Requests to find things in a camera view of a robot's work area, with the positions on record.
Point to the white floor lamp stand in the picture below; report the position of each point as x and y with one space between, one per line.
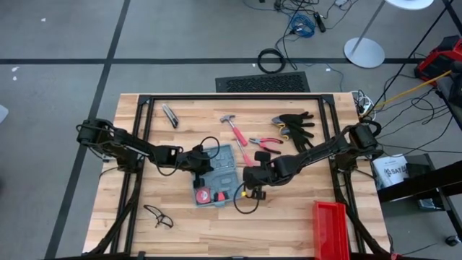
364 53

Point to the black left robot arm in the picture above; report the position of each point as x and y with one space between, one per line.
126 146

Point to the red plastic bin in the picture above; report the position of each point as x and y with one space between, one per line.
330 234

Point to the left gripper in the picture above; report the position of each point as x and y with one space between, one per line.
196 160

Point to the black cart frame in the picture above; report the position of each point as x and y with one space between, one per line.
415 185

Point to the grey plastic tool case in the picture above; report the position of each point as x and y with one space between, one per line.
227 173

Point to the black glove grey cuff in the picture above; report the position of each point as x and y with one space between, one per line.
296 118

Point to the grey black utility knife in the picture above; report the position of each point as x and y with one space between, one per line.
170 116

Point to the black aluminium table frame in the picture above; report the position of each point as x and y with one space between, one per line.
234 97

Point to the black glove yellow cuff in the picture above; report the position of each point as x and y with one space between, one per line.
299 139

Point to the black power strip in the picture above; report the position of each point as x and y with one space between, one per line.
320 21

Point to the red black machine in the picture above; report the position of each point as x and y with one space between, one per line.
438 59

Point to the black caster wheel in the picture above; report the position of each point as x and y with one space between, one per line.
452 240

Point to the clear black-framed safety glasses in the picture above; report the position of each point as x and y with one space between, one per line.
158 215

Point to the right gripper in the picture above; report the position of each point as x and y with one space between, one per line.
267 173

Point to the grey floor object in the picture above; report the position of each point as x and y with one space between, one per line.
3 113

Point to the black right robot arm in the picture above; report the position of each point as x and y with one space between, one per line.
325 150

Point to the white power adapter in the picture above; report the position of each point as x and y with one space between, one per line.
341 3

